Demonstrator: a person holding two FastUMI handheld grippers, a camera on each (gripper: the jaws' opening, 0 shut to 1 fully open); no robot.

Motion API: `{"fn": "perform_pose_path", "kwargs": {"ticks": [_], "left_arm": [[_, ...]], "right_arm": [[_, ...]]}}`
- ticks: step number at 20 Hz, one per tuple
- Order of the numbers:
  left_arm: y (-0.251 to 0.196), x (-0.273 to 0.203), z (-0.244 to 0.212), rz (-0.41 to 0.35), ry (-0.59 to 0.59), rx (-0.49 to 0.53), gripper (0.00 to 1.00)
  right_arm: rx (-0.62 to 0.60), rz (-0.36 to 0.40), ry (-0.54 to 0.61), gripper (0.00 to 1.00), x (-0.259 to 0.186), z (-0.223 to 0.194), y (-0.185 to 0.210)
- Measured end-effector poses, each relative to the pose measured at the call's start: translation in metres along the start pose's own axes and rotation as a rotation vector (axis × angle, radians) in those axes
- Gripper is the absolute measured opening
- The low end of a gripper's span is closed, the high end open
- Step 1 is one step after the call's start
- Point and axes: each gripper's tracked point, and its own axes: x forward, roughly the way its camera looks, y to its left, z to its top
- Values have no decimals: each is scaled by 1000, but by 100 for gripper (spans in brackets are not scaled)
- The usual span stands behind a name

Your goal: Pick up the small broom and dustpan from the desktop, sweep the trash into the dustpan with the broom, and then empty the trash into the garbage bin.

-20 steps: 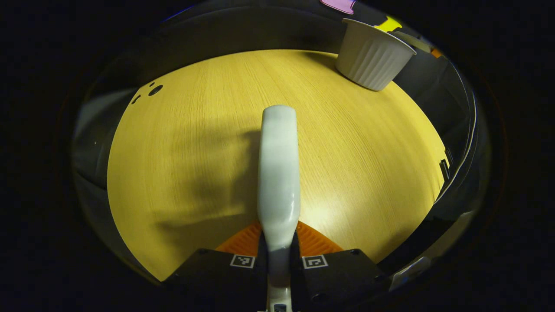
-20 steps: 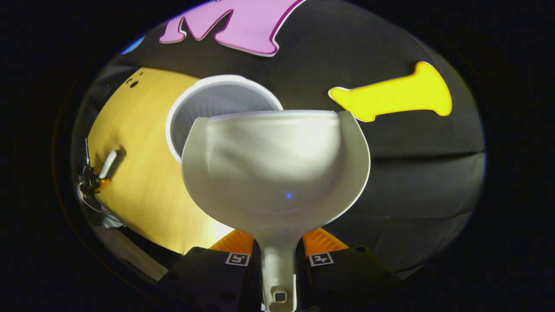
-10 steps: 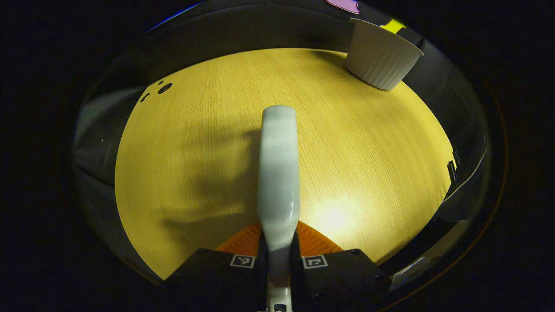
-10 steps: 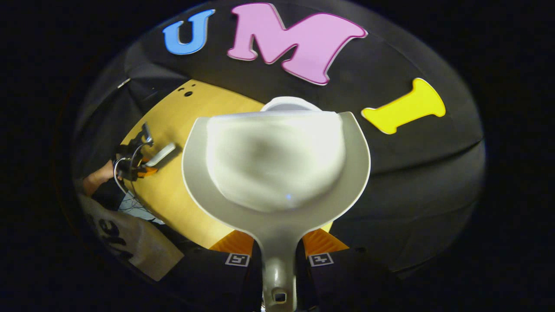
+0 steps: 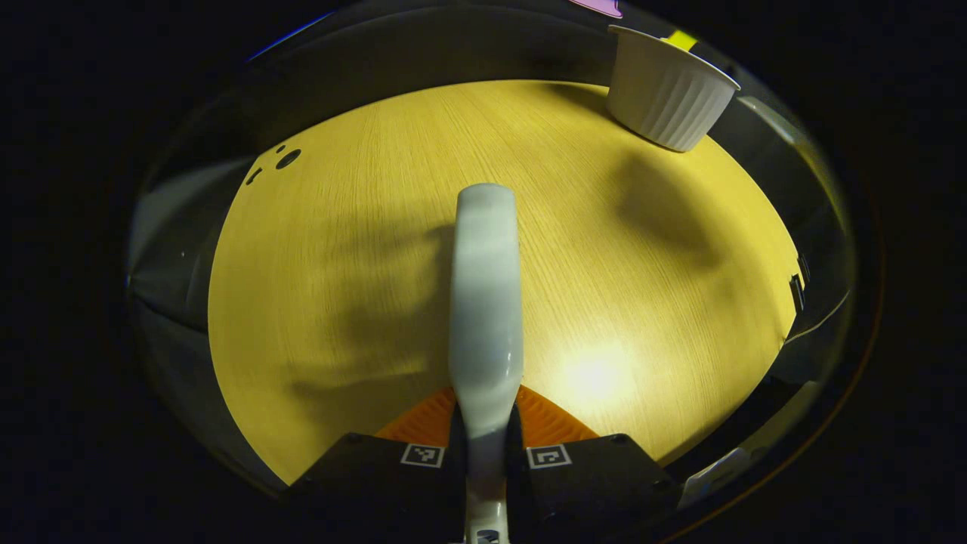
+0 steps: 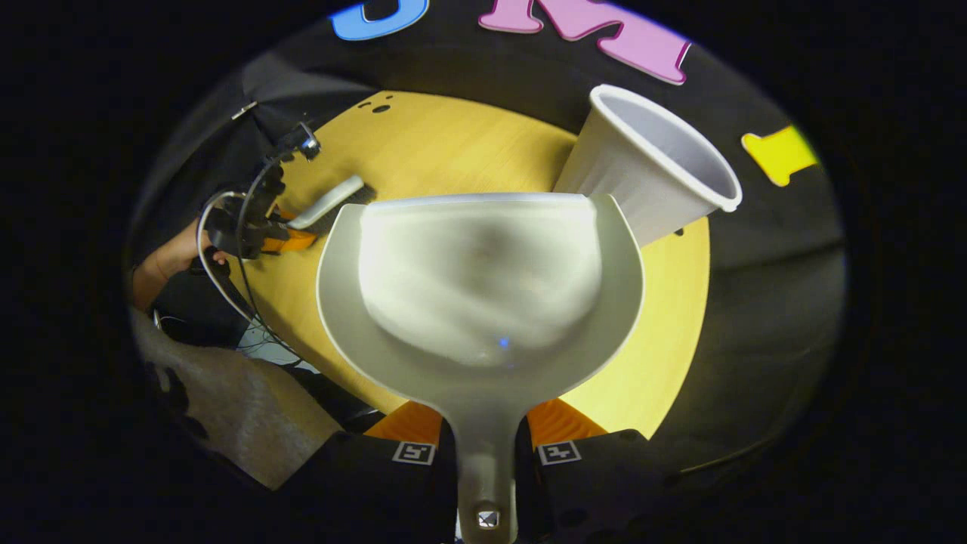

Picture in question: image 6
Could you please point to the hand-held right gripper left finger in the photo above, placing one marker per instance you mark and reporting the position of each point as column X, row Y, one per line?
column 363, row 483

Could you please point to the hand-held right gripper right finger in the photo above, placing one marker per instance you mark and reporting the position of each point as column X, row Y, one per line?
column 604, row 483

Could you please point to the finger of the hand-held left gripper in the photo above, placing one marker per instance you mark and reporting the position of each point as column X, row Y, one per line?
column 291, row 240

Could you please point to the small white broom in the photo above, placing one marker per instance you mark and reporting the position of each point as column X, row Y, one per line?
column 329, row 200

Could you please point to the white dustpan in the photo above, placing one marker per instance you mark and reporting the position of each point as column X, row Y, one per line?
column 483, row 279

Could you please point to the white garbage bin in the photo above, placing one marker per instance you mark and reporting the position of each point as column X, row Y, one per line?
column 650, row 174

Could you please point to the wooden desktop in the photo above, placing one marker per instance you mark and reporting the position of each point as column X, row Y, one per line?
column 453, row 143

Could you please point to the white cloth clip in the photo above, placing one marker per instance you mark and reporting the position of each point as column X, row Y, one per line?
column 243, row 110

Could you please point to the person's beige trousers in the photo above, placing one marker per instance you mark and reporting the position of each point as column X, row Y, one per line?
column 242, row 408

